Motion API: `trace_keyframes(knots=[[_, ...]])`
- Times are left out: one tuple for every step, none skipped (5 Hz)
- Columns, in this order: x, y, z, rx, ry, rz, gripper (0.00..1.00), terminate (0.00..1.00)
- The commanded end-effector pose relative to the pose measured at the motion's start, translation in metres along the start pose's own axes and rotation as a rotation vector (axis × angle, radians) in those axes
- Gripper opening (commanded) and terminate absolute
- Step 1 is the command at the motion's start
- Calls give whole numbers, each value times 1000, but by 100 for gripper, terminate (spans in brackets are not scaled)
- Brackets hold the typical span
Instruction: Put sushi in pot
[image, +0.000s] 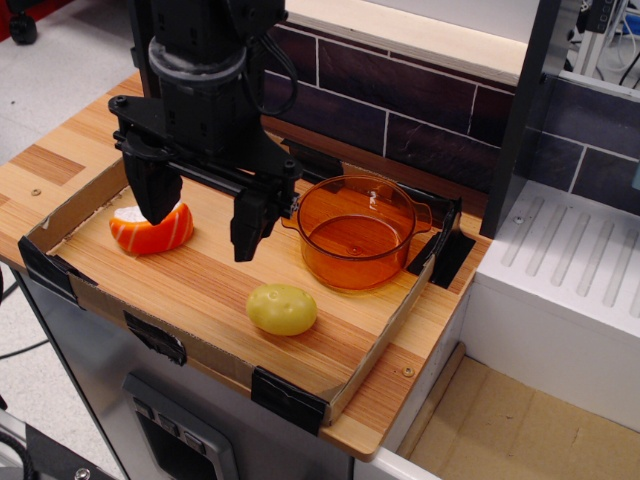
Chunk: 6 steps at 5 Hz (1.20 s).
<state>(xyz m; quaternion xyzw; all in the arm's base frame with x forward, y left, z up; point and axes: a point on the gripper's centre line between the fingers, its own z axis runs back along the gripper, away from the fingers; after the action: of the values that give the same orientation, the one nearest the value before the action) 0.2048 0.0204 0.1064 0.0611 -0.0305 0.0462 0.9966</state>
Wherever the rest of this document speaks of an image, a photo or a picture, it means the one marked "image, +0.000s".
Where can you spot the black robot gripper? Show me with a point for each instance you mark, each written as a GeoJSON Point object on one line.
{"type": "Point", "coordinates": [213, 135]}

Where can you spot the salmon nigiri sushi toy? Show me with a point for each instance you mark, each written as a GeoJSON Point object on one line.
{"type": "Point", "coordinates": [136, 235]}

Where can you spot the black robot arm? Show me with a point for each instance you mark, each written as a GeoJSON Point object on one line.
{"type": "Point", "coordinates": [203, 66]}

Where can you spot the transparent orange plastic pot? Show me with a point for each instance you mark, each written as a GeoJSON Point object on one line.
{"type": "Point", "coordinates": [355, 230]}

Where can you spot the cardboard fence with black tape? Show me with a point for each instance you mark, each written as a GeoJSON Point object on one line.
{"type": "Point", "coordinates": [363, 356]}

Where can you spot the yellow toy potato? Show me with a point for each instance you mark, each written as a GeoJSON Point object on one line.
{"type": "Point", "coordinates": [281, 309]}

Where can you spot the grey toy oven panel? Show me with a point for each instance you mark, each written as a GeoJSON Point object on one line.
{"type": "Point", "coordinates": [182, 445]}

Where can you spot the black caster wheel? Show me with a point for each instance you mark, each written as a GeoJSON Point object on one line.
{"type": "Point", "coordinates": [23, 29]}

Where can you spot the white toy sink drainboard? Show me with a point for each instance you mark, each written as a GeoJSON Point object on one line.
{"type": "Point", "coordinates": [555, 302]}

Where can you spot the dark grey vertical post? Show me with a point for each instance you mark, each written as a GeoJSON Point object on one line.
{"type": "Point", "coordinates": [543, 62]}

